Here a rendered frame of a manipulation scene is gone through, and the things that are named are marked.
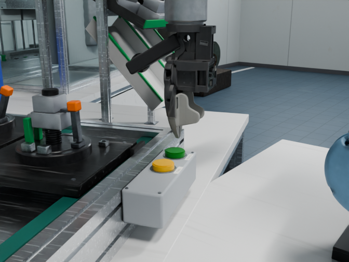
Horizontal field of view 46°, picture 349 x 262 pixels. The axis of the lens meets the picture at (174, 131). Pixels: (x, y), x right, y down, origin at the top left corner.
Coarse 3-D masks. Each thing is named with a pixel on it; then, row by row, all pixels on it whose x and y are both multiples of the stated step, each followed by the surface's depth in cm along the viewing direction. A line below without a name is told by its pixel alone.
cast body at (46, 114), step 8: (48, 88) 75; (56, 88) 75; (32, 96) 74; (40, 96) 74; (48, 96) 73; (56, 96) 74; (64, 96) 76; (40, 104) 74; (48, 104) 73; (56, 104) 74; (64, 104) 76; (32, 112) 75; (40, 112) 74; (48, 112) 74; (56, 112) 74; (64, 112) 75; (32, 120) 75; (40, 120) 75; (48, 120) 74; (56, 120) 74; (64, 120) 75; (48, 128) 75; (56, 128) 74
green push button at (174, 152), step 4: (168, 148) 81; (172, 148) 81; (176, 148) 81; (180, 148) 81; (168, 152) 79; (172, 152) 78; (176, 152) 78; (180, 152) 78; (184, 152) 79; (168, 156) 79; (172, 156) 78; (176, 156) 78; (180, 156) 78
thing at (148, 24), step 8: (112, 0) 100; (112, 8) 100; (120, 8) 99; (120, 16) 100; (128, 16) 99; (136, 16) 98; (136, 24) 98; (144, 24) 97; (152, 24) 100; (160, 24) 104
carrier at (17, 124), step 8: (0, 120) 91; (8, 120) 94; (16, 120) 102; (0, 128) 91; (8, 128) 93; (16, 128) 94; (0, 136) 89; (8, 136) 89; (16, 136) 89; (0, 144) 84; (8, 144) 86
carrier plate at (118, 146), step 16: (16, 144) 84; (96, 144) 84; (112, 144) 84; (128, 144) 84; (0, 160) 75; (16, 160) 75; (96, 160) 75; (112, 160) 75; (0, 176) 68; (16, 176) 68; (32, 176) 68; (48, 176) 68; (64, 176) 68; (80, 176) 68; (96, 176) 70; (48, 192) 66; (64, 192) 65; (80, 192) 65
